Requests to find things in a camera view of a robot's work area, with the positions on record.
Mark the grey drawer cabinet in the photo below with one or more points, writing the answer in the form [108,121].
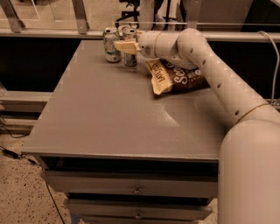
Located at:
[104,118]

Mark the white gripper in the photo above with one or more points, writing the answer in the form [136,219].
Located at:
[147,44]

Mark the metal window railing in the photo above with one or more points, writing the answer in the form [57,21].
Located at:
[87,18]

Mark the silver redbull can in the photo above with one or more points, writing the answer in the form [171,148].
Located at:
[129,34]

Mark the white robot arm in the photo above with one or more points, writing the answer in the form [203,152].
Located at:
[249,157]

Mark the black office chair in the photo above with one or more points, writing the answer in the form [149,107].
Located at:
[129,14]

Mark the top grey drawer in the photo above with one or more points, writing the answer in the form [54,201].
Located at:
[131,184]

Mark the grey drawer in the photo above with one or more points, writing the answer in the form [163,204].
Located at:
[131,184]
[137,210]

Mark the white green 7up can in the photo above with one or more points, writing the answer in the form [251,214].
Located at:
[110,36]

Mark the brown yellow chip bag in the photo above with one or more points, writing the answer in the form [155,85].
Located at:
[166,78]

